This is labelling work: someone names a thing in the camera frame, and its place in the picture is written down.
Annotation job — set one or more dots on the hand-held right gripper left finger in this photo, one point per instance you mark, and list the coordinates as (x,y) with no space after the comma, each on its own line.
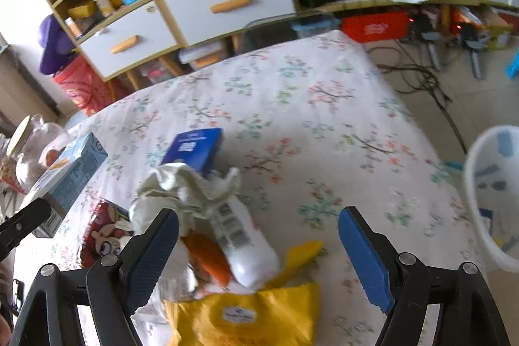
(154,248)

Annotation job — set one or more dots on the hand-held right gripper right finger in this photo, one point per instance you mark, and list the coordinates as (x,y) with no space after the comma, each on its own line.
(365,261)

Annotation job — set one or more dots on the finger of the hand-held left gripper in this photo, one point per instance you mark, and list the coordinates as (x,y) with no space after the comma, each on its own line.
(24,222)

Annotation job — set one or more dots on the red printed packet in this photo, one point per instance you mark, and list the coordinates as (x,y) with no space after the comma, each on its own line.
(101,232)

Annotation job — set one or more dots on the orange peel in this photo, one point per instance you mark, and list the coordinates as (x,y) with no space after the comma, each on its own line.
(211,257)

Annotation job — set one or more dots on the light blue carton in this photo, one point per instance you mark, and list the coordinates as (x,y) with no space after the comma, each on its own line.
(69,175)

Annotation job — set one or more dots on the white paper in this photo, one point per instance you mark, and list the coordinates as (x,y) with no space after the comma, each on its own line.
(178,184)

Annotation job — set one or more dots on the white plastic bottle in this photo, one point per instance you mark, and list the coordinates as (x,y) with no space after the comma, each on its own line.
(251,252)

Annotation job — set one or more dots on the yellow plastic bag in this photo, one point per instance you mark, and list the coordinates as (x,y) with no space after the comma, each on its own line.
(275,309)

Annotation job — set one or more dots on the dark blue cardboard box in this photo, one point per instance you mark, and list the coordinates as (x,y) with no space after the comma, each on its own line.
(194,147)

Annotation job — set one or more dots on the white plastic bin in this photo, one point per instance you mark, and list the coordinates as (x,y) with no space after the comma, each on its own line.
(472,184)

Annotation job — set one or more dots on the orange fruit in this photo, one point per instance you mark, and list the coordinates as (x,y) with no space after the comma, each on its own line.
(51,157)

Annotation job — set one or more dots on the clear glass jar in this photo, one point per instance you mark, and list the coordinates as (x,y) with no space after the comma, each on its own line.
(36,143)

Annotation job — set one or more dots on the red plastic bag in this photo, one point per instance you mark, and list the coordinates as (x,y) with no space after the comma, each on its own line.
(85,86)

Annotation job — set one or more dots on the white floral tablecloth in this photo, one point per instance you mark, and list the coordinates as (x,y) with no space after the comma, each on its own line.
(304,107)

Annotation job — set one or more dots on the yellow jar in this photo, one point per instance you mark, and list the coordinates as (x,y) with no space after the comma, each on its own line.
(103,3)

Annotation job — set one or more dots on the red box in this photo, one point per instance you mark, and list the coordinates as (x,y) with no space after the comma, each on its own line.
(375,28)

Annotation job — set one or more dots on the blue plastic stool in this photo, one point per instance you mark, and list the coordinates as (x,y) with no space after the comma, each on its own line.
(514,66)

